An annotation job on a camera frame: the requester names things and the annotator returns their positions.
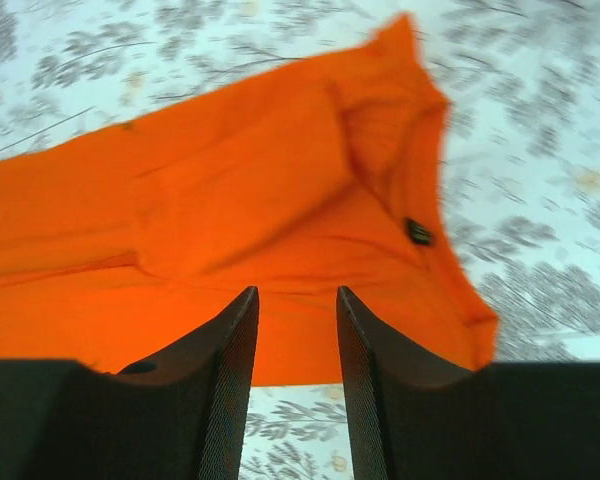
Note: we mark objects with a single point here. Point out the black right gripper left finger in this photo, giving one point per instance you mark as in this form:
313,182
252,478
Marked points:
179,413

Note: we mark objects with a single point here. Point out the floral patterned table mat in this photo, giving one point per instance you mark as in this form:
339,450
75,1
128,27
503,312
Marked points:
491,108

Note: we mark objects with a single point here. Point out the orange t-shirt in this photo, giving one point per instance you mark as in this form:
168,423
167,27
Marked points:
230,200

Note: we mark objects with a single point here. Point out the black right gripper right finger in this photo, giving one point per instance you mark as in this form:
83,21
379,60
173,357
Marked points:
414,415

